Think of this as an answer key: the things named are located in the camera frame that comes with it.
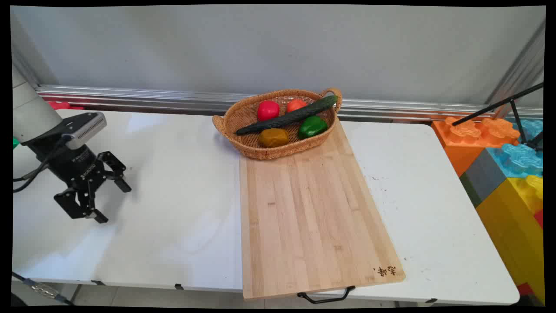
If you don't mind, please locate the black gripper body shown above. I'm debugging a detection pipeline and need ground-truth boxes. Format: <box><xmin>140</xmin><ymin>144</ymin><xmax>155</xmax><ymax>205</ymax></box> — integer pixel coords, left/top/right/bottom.
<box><xmin>30</xmin><ymin>144</ymin><xmax>109</xmax><ymax>192</ymax></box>

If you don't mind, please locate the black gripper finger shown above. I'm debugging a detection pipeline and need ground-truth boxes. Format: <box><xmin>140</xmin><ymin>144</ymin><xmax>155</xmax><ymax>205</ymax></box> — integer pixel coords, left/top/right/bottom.
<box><xmin>97</xmin><ymin>151</ymin><xmax>132</xmax><ymax>193</ymax></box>
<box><xmin>54</xmin><ymin>187</ymin><xmax>109</xmax><ymax>224</ymax></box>

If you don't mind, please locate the woven wicker basket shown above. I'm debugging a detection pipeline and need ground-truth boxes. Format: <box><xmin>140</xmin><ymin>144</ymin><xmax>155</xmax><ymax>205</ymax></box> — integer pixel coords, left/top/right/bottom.
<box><xmin>212</xmin><ymin>88</ymin><xmax>343</xmax><ymax>160</ymax></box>

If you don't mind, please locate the yellow potato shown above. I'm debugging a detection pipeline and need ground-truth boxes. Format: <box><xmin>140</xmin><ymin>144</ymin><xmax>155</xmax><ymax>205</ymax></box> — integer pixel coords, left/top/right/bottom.
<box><xmin>259</xmin><ymin>128</ymin><xmax>289</xmax><ymax>148</ymax></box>

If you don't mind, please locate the red tomato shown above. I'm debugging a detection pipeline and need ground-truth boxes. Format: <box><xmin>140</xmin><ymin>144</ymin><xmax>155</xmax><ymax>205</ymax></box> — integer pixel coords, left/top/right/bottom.
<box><xmin>257</xmin><ymin>100</ymin><xmax>280</xmax><ymax>122</ymax></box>

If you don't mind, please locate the dark green cucumber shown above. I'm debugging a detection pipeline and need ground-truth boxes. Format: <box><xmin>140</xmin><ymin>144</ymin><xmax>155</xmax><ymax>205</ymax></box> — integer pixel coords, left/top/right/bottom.
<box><xmin>235</xmin><ymin>95</ymin><xmax>338</xmax><ymax>135</ymax></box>

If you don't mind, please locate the green bell pepper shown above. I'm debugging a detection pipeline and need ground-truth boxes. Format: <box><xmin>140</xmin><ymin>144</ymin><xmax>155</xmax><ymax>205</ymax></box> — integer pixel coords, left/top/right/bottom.
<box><xmin>298</xmin><ymin>116</ymin><xmax>328</xmax><ymax>140</ymax></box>

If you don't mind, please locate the wooden cutting board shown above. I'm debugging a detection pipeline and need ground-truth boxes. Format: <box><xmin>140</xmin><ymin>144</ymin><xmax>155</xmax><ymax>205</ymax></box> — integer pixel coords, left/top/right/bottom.
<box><xmin>239</xmin><ymin>118</ymin><xmax>406</xmax><ymax>300</ymax></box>

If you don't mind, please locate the orange toy block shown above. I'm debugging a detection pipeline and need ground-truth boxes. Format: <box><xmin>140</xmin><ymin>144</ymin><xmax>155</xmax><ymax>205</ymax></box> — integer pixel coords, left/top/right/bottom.
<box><xmin>431</xmin><ymin>116</ymin><xmax>521</xmax><ymax>178</ymax></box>

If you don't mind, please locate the grey block with blue top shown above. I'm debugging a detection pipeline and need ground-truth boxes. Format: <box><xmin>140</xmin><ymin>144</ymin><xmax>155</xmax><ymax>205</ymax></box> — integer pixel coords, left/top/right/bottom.
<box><xmin>460</xmin><ymin>143</ymin><xmax>543</xmax><ymax>208</ymax></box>

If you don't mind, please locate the black tripod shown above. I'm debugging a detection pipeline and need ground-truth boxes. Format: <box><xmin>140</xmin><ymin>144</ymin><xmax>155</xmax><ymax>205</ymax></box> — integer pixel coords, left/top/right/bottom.
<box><xmin>452</xmin><ymin>83</ymin><xmax>544</xmax><ymax>152</ymax></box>

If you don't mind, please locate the yellow toy block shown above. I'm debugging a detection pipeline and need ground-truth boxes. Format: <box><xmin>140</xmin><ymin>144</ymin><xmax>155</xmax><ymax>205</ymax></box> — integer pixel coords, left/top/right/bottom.
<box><xmin>476</xmin><ymin>174</ymin><xmax>546</xmax><ymax>305</ymax></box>

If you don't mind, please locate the blue toy block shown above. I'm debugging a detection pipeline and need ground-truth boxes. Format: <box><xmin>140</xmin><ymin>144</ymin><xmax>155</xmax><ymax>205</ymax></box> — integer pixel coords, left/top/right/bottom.
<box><xmin>506</xmin><ymin>118</ymin><xmax>544</xmax><ymax>147</ymax></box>

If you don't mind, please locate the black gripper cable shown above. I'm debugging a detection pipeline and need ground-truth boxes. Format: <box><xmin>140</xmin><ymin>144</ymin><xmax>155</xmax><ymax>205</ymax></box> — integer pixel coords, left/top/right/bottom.
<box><xmin>13</xmin><ymin>135</ymin><xmax>71</xmax><ymax>194</ymax></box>

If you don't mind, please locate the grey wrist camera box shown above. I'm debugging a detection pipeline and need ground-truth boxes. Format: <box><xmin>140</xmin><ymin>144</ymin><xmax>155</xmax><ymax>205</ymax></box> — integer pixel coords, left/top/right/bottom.
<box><xmin>21</xmin><ymin>112</ymin><xmax>107</xmax><ymax>151</ymax></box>

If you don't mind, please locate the aluminium rail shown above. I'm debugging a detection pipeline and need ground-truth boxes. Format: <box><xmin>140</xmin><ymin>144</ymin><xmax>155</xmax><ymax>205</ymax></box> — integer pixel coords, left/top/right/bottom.
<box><xmin>36</xmin><ymin>85</ymin><xmax>543</xmax><ymax>123</ymax></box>

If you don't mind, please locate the black cable with connector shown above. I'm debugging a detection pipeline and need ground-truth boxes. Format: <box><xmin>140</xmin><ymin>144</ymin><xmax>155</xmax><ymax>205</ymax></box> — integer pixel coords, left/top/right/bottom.
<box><xmin>12</xmin><ymin>272</ymin><xmax>74</xmax><ymax>306</ymax></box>

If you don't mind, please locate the black metal board handle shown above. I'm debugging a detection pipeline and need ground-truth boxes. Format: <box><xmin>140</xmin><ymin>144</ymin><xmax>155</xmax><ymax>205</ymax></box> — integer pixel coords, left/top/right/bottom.
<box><xmin>297</xmin><ymin>286</ymin><xmax>356</xmax><ymax>304</ymax></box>

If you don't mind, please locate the aluminium frame post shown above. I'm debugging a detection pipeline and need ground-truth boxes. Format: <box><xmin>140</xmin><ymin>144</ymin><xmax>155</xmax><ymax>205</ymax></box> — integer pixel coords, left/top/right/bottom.
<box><xmin>486</xmin><ymin>21</ymin><xmax>546</xmax><ymax>118</ymax></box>

